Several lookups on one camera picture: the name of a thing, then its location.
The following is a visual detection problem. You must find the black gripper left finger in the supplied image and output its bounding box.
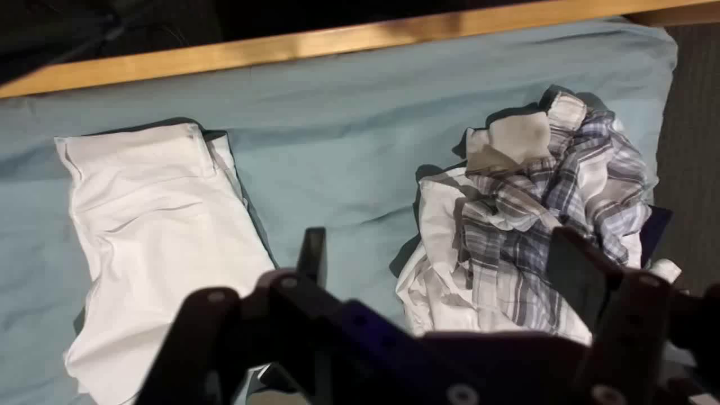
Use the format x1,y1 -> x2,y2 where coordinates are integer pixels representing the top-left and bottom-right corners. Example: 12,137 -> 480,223
135,227 -> 332,405

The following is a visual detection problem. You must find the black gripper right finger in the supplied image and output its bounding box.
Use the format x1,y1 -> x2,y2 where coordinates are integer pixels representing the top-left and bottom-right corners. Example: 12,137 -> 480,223
544,227 -> 720,405

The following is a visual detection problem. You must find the dark navy cloth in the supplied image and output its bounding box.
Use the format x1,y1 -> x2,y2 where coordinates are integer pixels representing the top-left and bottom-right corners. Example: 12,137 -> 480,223
641,206 -> 674,263

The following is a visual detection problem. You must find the white folded cloth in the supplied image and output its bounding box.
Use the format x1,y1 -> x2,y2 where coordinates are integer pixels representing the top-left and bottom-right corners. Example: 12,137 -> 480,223
56,123 -> 273,405

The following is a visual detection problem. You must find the blue bed sheet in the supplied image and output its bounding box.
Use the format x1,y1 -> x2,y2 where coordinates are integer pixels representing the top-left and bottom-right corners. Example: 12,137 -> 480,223
0,21 -> 677,405

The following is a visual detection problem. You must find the plaid shirt pile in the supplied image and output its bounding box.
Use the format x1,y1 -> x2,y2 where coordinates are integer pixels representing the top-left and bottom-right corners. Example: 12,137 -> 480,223
397,88 -> 651,344

